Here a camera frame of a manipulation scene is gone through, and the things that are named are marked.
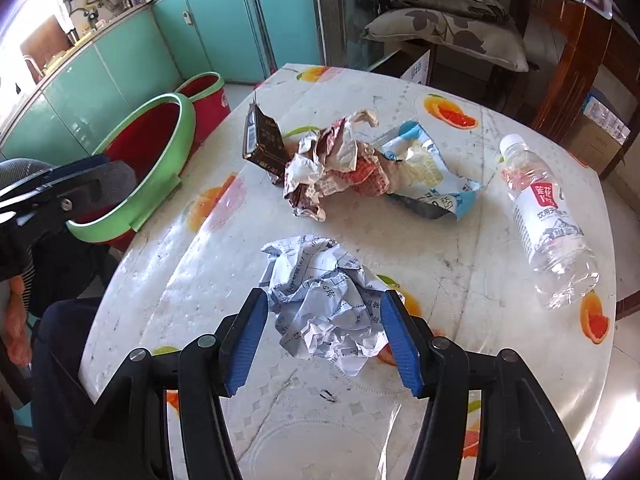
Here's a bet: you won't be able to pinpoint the red bucket with green rim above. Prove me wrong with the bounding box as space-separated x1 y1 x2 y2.
174 72 232 146

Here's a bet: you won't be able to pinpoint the white and blue snack wrapper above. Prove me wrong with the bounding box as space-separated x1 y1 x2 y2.
377 120 485 221

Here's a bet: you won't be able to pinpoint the wooden cutting board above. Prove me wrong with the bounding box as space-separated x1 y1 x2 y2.
20 14 63 68

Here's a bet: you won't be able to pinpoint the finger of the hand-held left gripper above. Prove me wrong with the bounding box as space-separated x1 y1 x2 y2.
0 156 111 206
0 160 138 231

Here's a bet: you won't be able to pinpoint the person's dark trouser leg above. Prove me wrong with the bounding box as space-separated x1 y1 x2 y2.
30 297 108 480

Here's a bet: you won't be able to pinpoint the open white cardboard box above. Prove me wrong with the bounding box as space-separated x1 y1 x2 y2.
370 42 433 86

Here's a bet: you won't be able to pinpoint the crumpled red foil wrapper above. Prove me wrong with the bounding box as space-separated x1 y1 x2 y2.
282 108 396 222

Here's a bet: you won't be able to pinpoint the brown cardboard box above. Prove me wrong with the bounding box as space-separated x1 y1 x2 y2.
565 110 631 168

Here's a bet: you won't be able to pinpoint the clear plastic water bottle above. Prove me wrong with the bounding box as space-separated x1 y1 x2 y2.
498 133 600 309

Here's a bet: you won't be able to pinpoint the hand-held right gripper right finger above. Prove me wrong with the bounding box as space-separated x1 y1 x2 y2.
379 291 587 480

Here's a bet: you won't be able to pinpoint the dark brown snack packet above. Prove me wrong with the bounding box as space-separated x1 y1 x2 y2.
243 102 291 186

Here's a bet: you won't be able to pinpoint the grey ribbed object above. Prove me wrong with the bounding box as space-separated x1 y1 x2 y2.
0 157 56 196

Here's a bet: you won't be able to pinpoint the large white paper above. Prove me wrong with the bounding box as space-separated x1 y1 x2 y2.
261 235 391 377

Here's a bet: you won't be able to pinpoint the white and blue box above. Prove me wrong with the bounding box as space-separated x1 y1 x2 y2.
580 87 632 136

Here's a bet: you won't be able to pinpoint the brown wooden desk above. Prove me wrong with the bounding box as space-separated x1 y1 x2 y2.
520 0 640 181

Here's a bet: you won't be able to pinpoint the teal kitchen base cabinets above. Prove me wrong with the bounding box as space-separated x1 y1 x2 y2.
0 0 321 161

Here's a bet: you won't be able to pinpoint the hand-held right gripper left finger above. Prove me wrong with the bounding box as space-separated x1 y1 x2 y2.
59 288 270 480

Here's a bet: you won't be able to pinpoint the sliding glass door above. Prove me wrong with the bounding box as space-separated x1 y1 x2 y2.
310 0 386 68

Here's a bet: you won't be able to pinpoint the green basin with red inside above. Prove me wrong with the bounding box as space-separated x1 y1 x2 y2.
66 92 196 246

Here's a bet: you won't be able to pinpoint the dark flower print cushion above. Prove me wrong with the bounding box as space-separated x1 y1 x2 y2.
375 0 511 26

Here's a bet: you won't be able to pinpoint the light flower print cushion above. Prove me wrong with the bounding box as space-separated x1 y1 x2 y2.
361 9 530 72

